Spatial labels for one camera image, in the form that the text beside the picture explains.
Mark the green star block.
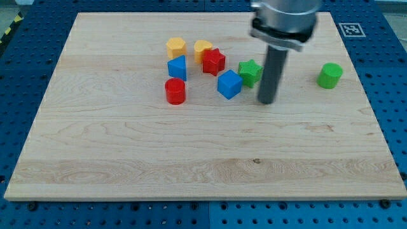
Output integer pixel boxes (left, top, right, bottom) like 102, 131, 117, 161
238, 59, 263, 88

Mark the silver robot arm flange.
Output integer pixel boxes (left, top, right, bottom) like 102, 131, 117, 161
250, 0, 321, 52

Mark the red star block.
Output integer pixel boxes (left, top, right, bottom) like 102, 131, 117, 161
202, 48, 226, 76

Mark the red cylinder block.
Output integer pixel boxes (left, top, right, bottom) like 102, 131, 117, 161
164, 78, 186, 105

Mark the blue cube block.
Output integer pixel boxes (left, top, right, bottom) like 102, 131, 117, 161
217, 70, 243, 99

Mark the blue triangle block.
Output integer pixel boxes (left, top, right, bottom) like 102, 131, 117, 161
167, 55, 187, 81

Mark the yellow heart block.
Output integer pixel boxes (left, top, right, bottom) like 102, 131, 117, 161
193, 39, 213, 64

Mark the yellow hexagon block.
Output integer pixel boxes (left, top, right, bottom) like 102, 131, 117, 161
166, 37, 187, 60

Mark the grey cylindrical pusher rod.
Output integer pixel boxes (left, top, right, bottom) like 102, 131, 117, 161
258, 45, 287, 104

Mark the light wooden board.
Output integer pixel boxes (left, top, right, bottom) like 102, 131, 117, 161
4, 13, 406, 201

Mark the green cylinder block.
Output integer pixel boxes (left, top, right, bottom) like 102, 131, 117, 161
317, 62, 343, 89

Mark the white fiducial marker tag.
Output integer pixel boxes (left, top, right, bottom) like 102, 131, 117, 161
339, 23, 366, 38

